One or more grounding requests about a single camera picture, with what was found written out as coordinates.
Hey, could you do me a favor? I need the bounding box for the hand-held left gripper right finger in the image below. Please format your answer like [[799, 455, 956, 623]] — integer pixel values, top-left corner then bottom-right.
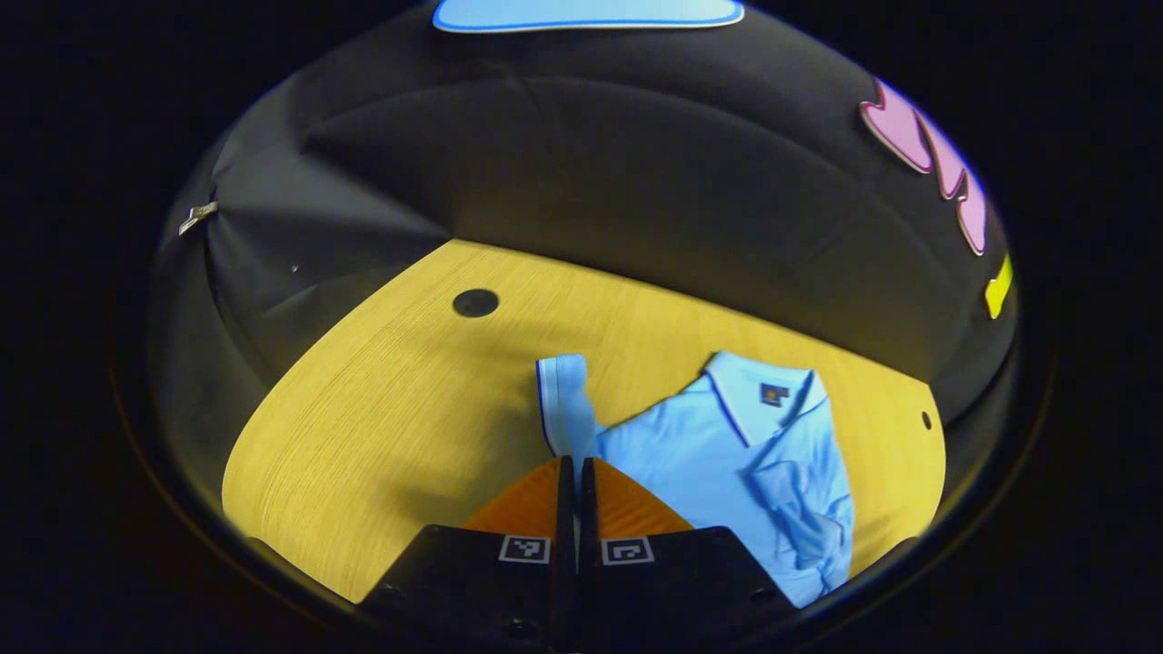
[[580, 457, 800, 654]]

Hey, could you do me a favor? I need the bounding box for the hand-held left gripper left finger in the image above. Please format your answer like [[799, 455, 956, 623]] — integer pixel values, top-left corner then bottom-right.
[[356, 456, 575, 654]]

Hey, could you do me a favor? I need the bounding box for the light blue T-shirt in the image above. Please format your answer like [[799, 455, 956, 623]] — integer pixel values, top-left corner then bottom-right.
[[534, 350, 857, 609]]

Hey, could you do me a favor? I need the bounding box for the black backdrop cloth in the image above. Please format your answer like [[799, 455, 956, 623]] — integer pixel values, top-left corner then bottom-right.
[[145, 0, 1020, 510]]

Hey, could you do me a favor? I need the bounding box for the silver metal clip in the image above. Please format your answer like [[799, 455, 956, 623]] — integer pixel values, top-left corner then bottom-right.
[[177, 201, 221, 237]]

